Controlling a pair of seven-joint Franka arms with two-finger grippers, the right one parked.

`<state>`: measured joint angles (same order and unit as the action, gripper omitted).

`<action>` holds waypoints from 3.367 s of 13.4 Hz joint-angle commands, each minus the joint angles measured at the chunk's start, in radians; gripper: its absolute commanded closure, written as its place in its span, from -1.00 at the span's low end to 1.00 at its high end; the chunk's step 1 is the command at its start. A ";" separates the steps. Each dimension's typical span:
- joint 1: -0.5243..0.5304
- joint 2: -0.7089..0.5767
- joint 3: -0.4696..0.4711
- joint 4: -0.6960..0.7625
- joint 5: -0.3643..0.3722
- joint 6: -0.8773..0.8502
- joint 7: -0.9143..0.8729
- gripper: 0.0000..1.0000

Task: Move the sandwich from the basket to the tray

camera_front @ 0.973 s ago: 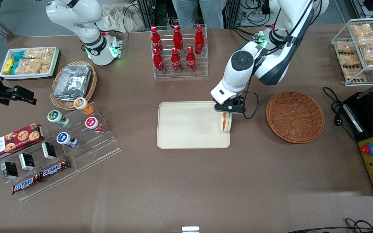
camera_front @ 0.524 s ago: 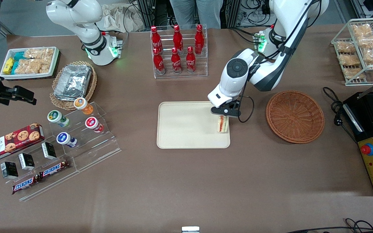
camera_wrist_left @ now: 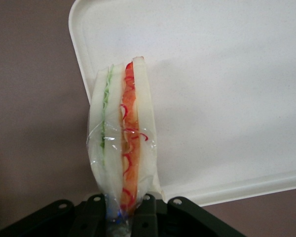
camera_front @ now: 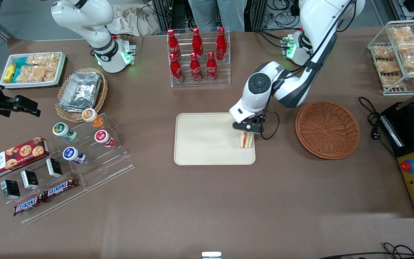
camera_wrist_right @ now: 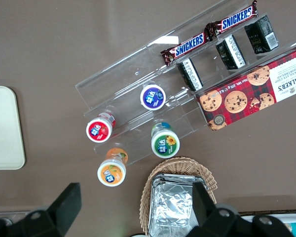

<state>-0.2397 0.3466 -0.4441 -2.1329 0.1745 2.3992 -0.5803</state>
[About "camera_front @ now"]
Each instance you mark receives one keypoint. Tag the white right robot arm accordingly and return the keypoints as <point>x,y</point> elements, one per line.
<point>84,18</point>

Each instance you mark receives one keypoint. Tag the crumpled beige paper bag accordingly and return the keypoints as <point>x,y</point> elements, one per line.
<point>131,19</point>

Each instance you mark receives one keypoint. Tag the light wicker basket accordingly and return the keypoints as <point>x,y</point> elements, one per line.
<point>67,116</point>

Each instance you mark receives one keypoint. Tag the red Walkers shortbread box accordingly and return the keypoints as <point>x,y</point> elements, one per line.
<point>13,158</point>

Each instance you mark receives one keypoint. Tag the clear acrylic stepped riser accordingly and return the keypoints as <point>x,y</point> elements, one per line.
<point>110,162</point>
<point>59,203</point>

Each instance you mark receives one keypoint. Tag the brown round wicker basket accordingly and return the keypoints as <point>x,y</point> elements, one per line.
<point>327,129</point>

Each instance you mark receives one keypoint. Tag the red emergency stop button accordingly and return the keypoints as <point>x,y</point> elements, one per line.
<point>408,166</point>

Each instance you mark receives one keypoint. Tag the black tabletop appliance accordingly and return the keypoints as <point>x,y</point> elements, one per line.
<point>410,126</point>

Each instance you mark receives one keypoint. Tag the stack of foil containers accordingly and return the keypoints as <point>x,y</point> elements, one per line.
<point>81,91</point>

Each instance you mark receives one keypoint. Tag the teal snack pack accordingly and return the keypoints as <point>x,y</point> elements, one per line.
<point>17,75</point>
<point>22,62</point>

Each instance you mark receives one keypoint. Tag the person in blue jeans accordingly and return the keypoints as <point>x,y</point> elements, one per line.
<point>216,14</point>

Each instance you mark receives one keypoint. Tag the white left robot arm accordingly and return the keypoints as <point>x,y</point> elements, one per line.
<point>255,99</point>

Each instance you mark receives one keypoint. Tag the blue lid gum bottle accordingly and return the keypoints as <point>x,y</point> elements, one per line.
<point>69,153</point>

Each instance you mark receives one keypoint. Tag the red cola bottle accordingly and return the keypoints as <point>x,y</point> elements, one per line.
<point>195,70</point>
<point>221,45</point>
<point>197,43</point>
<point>211,68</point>
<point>176,70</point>
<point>173,45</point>

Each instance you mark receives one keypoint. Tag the red lid gum bottle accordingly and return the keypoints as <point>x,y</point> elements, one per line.
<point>101,136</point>

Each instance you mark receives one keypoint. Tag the beige plastic tray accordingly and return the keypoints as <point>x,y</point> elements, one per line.
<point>203,138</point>

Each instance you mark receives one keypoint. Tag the orange lid gum bottle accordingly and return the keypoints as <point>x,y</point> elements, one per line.
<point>89,114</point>

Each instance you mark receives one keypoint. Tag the small black snack box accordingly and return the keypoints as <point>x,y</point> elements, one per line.
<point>54,167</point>
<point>10,189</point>
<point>29,180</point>

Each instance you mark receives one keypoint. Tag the white rectangular snack tray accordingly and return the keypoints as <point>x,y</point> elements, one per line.
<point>31,85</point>

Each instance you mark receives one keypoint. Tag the Snickers chocolate bar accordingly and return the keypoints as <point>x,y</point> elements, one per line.
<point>29,205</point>
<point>60,188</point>

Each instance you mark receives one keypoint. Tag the triangular sandwich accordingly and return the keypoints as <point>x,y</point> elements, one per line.
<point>247,141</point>

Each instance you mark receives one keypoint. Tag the clear acrylic bottle rack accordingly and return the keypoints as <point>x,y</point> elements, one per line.
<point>201,84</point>

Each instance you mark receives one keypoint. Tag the green lid gum bottle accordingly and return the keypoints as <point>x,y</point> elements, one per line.
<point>59,128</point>

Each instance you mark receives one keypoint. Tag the yellow snack pack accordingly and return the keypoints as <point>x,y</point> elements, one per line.
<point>9,73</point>

